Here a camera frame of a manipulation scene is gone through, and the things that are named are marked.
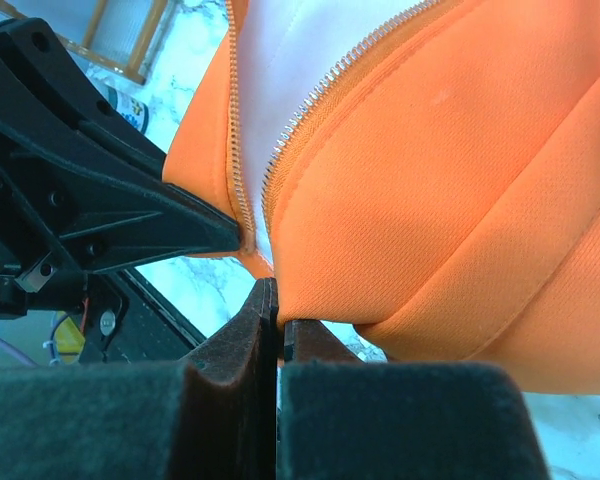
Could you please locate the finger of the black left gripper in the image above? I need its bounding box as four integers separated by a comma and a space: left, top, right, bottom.
0, 18, 166, 179

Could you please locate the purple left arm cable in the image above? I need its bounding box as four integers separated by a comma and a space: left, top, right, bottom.
0, 327, 36, 369

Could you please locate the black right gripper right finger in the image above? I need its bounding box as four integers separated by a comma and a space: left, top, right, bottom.
278, 320, 548, 479

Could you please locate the black mounting rail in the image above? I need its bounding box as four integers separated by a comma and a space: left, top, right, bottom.
112, 269, 206, 361

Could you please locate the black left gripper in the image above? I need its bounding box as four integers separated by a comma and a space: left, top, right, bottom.
0, 121, 239, 363

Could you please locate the wooden tiered rack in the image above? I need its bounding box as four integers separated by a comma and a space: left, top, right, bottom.
59, 0, 176, 85

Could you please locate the orange zip jacket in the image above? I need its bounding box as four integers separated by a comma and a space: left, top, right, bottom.
163, 1, 600, 395

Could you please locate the blue white patterned tin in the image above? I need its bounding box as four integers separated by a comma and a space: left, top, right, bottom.
106, 85, 149, 134

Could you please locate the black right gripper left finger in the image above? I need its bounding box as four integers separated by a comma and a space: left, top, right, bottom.
0, 279, 278, 479

